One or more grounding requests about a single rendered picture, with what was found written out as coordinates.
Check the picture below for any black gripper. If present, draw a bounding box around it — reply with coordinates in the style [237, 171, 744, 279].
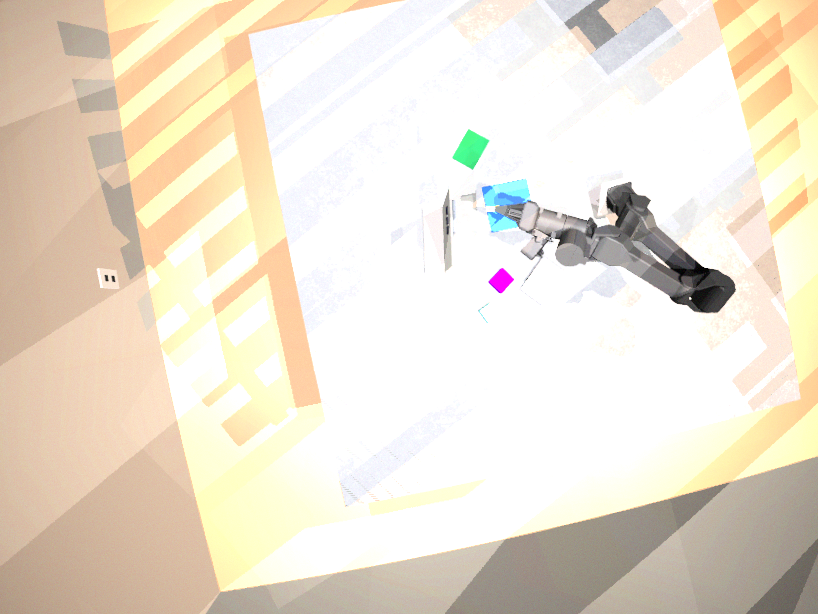
[494, 200, 567, 240]

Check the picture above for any purple rectangular block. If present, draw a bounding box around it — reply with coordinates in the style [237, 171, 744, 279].
[488, 268, 514, 294]

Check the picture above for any grey panel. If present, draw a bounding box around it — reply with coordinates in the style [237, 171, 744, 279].
[423, 185, 457, 274]

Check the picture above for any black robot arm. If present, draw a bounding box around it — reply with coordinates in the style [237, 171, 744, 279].
[520, 181, 736, 314]

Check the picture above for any blue square zone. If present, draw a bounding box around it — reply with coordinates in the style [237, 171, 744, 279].
[482, 179, 531, 233]

